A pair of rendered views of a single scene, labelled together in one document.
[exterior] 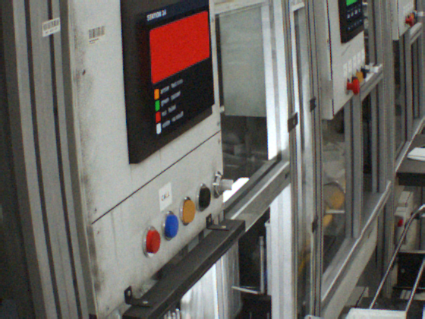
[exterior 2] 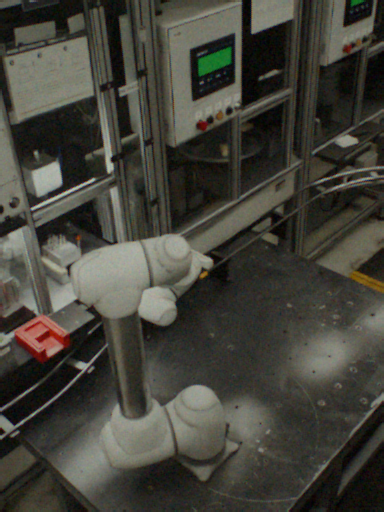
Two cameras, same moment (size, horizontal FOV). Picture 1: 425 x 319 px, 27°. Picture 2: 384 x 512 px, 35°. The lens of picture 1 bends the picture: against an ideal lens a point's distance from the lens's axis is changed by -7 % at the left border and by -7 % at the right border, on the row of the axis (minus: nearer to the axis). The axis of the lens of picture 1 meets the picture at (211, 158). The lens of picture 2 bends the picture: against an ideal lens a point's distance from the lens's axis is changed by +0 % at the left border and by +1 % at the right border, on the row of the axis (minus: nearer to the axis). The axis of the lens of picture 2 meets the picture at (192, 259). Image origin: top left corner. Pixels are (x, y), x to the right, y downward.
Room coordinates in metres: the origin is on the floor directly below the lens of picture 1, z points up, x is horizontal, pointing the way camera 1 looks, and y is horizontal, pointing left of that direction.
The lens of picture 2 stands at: (-0.02, -1.21, 2.39)
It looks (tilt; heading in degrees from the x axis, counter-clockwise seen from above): 36 degrees down; 24
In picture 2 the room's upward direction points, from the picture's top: 3 degrees counter-clockwise
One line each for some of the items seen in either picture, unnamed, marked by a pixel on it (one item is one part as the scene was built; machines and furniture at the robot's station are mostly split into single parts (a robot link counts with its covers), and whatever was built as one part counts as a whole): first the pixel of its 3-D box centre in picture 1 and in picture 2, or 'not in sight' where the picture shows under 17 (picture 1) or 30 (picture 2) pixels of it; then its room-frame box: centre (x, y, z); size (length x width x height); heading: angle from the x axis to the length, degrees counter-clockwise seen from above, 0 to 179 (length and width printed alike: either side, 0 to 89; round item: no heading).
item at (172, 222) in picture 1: (168, 225); not in sight; (1.14, 0.06, 1.42); 0.03 x 0.02 x 0.03; 159
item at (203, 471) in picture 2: not in sight; (205, 441); (1.15, -0.71, 0.71); 0.22 x 0.18 x 0.06; 159
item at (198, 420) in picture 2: not in sight; (197, 418); (1.12, -0.69, 0.85); 0.18 x 0.16 x 0.22; 131
